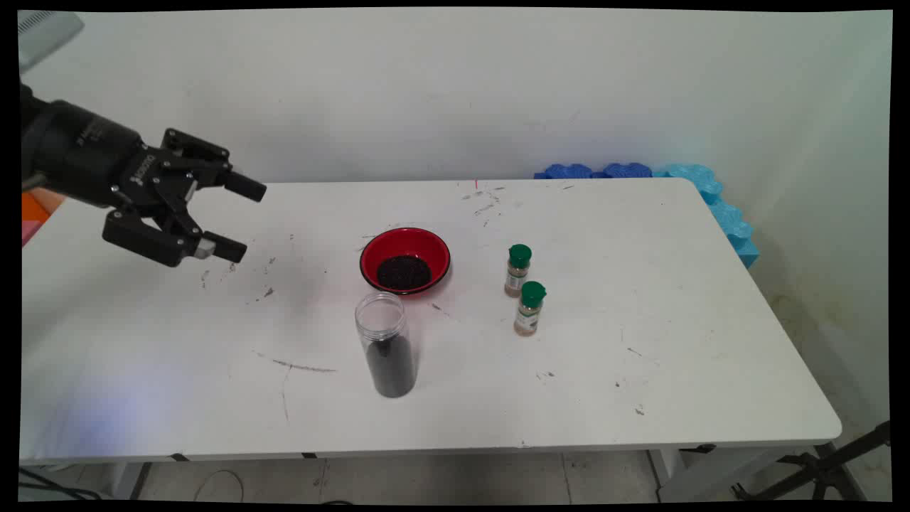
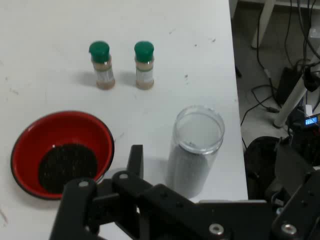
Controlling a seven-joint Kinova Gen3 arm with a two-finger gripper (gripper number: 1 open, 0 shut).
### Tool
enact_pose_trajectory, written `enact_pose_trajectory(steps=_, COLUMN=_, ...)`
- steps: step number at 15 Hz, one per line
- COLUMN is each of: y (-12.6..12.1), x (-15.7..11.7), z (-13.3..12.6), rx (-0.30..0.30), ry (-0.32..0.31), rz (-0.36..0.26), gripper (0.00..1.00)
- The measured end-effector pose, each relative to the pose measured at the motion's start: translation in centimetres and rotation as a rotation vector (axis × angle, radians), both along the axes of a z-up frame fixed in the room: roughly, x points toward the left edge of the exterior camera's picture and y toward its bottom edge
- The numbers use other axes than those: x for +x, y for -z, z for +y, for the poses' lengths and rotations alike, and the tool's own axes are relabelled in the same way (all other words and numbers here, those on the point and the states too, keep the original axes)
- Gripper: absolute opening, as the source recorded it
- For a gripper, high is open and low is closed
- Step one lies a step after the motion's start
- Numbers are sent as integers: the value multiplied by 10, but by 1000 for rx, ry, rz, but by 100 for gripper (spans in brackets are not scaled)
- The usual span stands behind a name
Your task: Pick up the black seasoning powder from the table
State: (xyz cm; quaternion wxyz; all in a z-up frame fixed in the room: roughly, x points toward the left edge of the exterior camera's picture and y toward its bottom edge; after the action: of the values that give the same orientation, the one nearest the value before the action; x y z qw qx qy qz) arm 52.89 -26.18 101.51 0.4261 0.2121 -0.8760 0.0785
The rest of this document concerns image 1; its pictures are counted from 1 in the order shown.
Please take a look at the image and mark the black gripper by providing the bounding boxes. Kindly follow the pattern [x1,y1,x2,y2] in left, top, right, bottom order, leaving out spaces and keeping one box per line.
[20,84,267,268]

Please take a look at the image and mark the clear plastic jar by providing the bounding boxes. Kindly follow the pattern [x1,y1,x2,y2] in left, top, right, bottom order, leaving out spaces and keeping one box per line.
[355,292,417,398]

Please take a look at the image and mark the orange box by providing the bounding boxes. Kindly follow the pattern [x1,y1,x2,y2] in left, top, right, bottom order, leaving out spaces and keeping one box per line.
[21,189,66,235]

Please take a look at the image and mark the red bowl black rim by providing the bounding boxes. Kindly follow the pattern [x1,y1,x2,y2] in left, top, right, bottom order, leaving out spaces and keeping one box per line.
[359,227,451,297]

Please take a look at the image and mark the black seeds pile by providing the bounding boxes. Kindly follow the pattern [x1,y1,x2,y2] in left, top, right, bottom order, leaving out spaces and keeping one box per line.
[376,255,432,291]

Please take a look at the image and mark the white table leg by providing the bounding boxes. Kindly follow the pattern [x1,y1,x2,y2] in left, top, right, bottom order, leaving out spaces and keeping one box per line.
[647,444,843,503]
[107,462,151,500]

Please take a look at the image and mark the spice bottle green cap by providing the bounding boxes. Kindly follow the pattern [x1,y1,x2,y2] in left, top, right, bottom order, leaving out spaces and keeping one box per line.
[514,281,547,337]
[504,244,532,298]

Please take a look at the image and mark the light blue foam tiles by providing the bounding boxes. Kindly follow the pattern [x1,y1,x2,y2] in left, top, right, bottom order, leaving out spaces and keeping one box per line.
[654,164,760,270]

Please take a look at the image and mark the black tripod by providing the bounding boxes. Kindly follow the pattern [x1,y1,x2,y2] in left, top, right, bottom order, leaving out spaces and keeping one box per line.
[732,421,892,501]

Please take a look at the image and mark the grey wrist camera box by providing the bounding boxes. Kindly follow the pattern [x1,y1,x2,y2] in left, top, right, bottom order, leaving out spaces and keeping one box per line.
[18,11,85,73]

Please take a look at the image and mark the thin cable loop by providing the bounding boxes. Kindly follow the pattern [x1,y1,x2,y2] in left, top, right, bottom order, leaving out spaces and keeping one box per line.
[194,469,245,502]

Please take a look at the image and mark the black hanging cable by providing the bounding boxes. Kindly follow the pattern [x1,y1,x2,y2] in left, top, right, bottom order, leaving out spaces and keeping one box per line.
[20,466,107,500]

